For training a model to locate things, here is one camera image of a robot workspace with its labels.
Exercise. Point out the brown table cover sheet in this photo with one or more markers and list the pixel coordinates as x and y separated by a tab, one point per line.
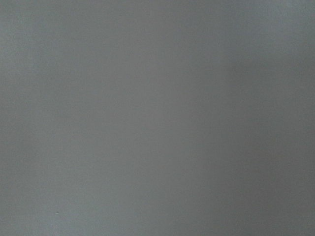
157	117

